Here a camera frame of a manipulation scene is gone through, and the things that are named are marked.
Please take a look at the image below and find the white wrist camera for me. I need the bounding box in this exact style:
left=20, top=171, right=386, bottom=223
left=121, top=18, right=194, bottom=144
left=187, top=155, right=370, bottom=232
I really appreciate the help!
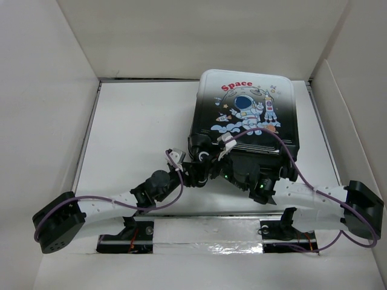
left=166, top=148, right=186, bottom=171
left=216, top=132, right=237, bottom=161

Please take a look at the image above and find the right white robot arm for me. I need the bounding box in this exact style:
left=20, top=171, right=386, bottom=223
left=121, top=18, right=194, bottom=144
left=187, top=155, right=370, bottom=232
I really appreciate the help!
left=210, top=153, right=384, bottom=240

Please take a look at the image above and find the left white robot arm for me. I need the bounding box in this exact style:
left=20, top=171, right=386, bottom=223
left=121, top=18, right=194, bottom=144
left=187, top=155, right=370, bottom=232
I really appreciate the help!
left=32, top=162, right=210, bottom=254

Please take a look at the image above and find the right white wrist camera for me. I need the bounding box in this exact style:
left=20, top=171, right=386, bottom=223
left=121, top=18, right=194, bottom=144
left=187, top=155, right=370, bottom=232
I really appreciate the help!
left=216, top=132, right=237, bottom=161

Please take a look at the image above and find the aluminium mounting rail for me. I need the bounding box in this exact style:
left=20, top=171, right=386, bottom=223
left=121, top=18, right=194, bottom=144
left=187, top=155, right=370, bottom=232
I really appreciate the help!
left=99, top=211, right=348, bottom=245

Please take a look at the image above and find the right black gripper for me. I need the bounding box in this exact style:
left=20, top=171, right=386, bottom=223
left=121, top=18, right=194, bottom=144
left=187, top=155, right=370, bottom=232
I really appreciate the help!
left=192, top=148, right=248, bottom=192

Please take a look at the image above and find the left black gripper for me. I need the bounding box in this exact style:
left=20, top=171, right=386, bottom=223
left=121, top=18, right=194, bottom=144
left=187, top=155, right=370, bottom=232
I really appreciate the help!
left=155, top=161, right=199, bottom=202

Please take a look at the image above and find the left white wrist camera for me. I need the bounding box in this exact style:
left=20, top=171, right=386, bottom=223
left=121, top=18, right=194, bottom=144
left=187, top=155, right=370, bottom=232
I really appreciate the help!
left=166, top=148, right=186, bottom=171

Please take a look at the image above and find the black white space suitcase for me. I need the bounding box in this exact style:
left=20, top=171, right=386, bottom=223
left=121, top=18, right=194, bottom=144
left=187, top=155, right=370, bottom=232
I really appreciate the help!
left=188, top=69, right=300, bottom=166

